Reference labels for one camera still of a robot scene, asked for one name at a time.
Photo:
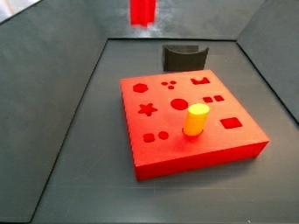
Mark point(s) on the black curved fixture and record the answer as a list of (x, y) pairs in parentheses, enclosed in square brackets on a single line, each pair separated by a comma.
[(182, 58)]

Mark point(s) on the yellow cylinder peg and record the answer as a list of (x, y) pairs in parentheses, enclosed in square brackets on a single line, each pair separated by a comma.
[(194, 119)]

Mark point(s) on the red star prism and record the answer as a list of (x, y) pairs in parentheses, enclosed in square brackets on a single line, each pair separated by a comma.
[(141, 12)]

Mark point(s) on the red shape-sorter block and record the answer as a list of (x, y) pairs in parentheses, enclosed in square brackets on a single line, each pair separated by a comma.
[(156, 101)]

